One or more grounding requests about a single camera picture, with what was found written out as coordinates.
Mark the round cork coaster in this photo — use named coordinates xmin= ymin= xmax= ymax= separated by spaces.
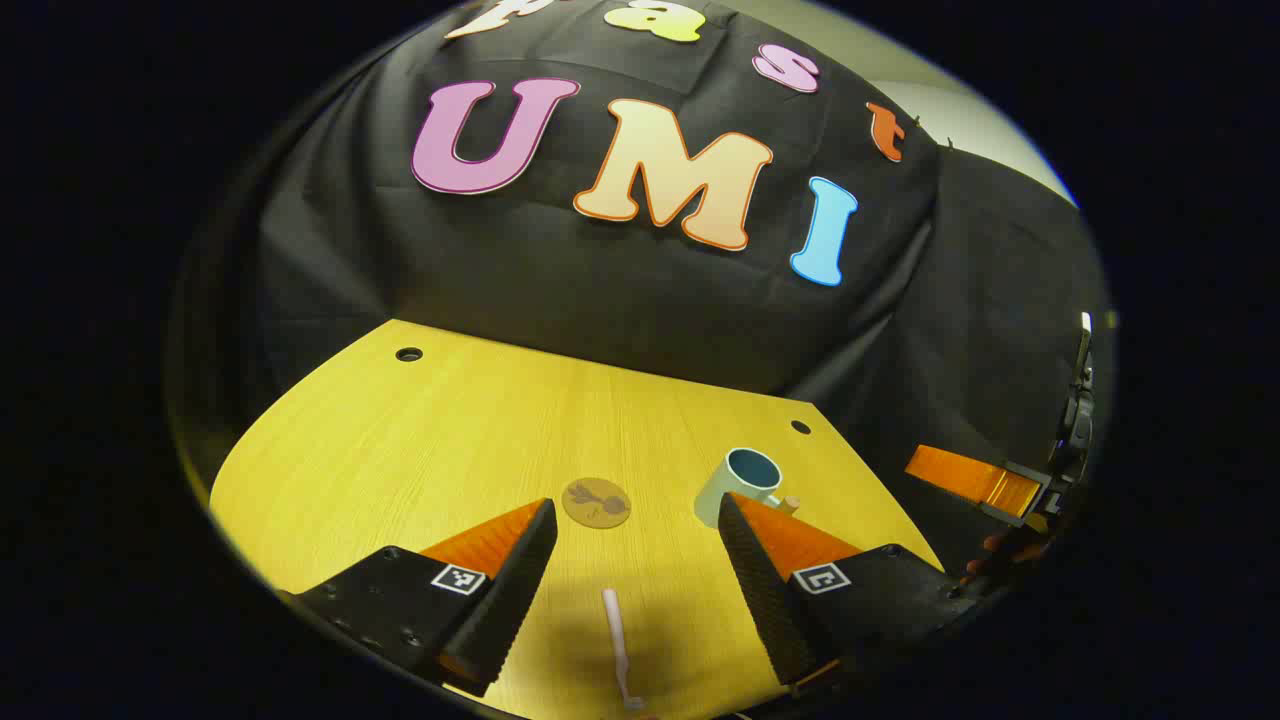
xmin=561 ymin=477 xmax=632 ymax=530

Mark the pale pink toothbrush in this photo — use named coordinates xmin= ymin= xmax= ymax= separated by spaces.
xmin=601 ymin=588 xmax=647 ymax=713

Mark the pale green cup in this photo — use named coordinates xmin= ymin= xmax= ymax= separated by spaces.
xmin=693 ymin=447 xmax=802 ymax=529

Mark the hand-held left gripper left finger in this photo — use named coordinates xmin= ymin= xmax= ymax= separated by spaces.
xmin=275 ymin=497 xmax=559 ymax=699

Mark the yellow wooden desktop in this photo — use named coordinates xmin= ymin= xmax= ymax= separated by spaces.
xmin=208 ymin=318 xmax=946 ymax=720

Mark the black backdrop cloth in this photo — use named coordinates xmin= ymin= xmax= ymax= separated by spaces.
xmin=170 ymin=0 xmax=1113 ymax=593

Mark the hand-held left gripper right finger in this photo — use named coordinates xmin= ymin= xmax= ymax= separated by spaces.
xmin=717 ymin=492 xmax=986 ymax=699

